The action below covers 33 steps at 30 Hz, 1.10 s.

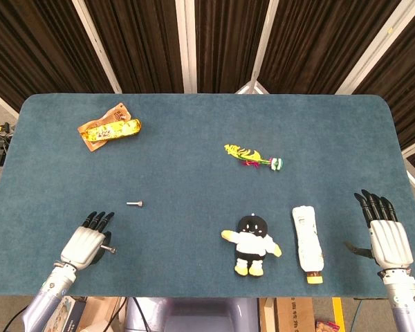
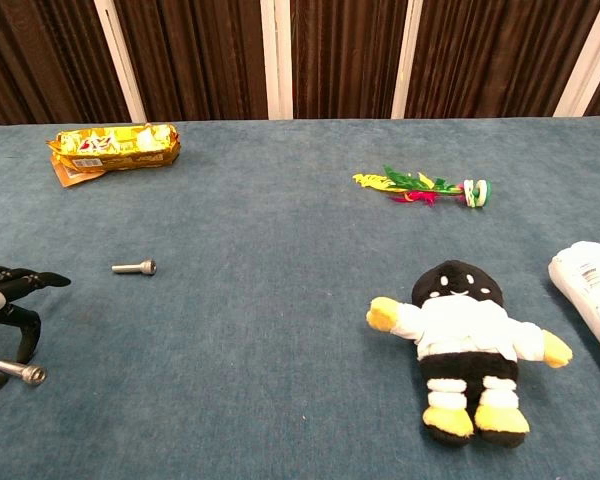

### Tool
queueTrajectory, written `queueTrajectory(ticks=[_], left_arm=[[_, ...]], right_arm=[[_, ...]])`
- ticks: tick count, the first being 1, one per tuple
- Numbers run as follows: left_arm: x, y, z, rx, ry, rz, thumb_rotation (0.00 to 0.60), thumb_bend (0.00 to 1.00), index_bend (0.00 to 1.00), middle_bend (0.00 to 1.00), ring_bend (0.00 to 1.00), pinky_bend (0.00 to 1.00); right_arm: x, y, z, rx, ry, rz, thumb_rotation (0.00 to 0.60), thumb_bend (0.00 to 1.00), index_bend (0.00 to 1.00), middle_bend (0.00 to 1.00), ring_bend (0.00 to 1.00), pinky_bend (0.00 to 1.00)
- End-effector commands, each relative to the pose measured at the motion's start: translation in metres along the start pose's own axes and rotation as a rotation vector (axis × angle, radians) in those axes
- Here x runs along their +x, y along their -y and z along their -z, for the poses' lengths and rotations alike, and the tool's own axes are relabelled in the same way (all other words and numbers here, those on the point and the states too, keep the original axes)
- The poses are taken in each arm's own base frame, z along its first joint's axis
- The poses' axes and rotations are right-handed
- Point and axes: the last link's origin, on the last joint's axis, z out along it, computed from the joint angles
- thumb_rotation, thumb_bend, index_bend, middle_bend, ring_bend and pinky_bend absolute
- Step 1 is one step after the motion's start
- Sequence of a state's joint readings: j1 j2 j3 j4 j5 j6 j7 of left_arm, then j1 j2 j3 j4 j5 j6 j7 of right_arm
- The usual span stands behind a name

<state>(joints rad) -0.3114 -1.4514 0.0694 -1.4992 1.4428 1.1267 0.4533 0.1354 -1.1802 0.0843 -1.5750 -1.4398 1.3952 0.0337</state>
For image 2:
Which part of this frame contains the orange-brown snack pouch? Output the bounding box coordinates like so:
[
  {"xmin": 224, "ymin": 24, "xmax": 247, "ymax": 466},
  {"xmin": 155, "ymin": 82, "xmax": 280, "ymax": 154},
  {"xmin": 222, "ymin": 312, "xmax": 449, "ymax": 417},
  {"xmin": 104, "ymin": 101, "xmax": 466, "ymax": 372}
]
[{"xmin": 52, "ymin": 154, "xmax": 106, "ymax": 189}]

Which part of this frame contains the white frame post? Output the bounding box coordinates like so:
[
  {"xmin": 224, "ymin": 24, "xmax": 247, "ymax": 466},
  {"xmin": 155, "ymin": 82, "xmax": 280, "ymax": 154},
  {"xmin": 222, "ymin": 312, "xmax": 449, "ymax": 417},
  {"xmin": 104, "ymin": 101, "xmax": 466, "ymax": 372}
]
[
  {"xmin": 390, "ymin": 0, "xmax": 424, "ymax": 120},
  {"xmin": 93, "ymin": 0, "xmax": 149, "ymax": 124},
  {"xmin": 553, "ymin": 0, "xmax": 600, "ymax": 118},
  {"xmin": 259, "ymin": 0, "xmax": 294, "ymax": 120}
]

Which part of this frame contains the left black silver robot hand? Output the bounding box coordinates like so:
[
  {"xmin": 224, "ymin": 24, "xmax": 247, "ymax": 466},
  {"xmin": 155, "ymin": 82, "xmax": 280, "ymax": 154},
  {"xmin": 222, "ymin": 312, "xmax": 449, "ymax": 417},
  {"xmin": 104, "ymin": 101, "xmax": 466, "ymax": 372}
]
[{"xmin": 0, "ymin": 264, "xmax": 72, "ymax": 401}]

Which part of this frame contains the yellow foil snack packet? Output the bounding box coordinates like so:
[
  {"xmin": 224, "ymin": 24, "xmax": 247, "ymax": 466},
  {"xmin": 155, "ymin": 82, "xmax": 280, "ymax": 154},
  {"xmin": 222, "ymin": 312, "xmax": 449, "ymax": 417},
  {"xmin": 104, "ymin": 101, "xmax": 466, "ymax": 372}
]
[{"xmin": 47, "ymin": 123, "xmax": 182, "ymax": 174}]

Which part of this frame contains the metal bolt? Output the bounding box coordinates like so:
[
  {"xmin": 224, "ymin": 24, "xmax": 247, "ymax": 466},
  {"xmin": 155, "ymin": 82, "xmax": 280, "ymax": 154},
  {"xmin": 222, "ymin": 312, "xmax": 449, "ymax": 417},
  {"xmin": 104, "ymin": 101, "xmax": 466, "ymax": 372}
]
[
  {"xmin": 0, "ymin": 359, "xmax": 48, "ymax": 387},
  {"xmin": 111, "ymin": 258, "xmax": 158, "ymax": 277}
]

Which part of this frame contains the black white plush doll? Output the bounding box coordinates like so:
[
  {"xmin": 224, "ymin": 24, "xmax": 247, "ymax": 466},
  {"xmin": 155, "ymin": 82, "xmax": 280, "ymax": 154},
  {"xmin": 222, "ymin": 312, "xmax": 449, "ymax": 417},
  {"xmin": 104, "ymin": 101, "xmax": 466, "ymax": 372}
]
[{"xmin": 365, "ymin": 259, "xmax": 574, "ymax": 449}]

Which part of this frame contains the blue felt table cover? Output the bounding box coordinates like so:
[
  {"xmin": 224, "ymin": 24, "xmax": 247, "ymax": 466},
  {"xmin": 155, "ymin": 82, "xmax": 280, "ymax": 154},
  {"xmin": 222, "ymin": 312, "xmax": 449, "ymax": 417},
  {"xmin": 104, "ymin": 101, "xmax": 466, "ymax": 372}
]
[{"xmin": 0, "ymin": 115, "xmax": 600, "ymax": 480}]

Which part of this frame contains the white-labelled plastic bottle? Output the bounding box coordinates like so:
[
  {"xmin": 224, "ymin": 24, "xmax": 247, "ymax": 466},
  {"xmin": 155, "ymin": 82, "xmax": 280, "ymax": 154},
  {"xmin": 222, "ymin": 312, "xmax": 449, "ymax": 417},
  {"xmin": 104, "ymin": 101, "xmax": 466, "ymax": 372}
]
[{"xmin": 547, "ymin": 240, "xmax": 600, "ymax": 377}]

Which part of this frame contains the colourful feather shuttlecock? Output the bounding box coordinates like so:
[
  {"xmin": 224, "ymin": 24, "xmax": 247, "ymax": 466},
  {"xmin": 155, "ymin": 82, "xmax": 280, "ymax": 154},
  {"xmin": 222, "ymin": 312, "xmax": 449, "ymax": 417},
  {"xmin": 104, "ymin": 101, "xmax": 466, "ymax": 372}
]
[{"xmin": 352, "ymin": 164, "xmax": 493, "ymax": 210}]

